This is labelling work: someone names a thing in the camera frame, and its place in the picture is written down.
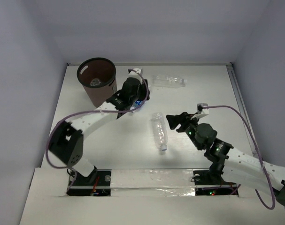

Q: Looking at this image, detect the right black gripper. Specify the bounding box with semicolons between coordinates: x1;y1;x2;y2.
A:
166;112;203;151

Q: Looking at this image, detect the clear bottle blue cap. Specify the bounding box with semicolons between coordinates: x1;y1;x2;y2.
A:
151;112;168;151

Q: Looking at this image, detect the blue label bottle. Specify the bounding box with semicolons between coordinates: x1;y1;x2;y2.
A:
130;101;143;113
90;78;102;87

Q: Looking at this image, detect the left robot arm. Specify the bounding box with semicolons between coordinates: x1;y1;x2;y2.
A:
45;75;149;185

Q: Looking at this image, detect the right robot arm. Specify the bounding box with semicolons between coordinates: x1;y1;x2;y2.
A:
166;112;285;206

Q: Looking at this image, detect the brown plastic waste bin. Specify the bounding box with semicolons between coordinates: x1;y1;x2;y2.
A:
77;57;117;108

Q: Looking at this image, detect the taped white front board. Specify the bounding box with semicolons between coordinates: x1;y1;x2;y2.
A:
110;169;195;197

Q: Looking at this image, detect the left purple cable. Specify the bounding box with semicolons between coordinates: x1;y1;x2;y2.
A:
45;69;149;188

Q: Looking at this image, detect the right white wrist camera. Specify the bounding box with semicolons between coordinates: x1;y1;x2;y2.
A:
196;103;209;119

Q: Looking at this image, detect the aluminium rail right edge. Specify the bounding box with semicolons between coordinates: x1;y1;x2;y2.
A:
226;63;261;158

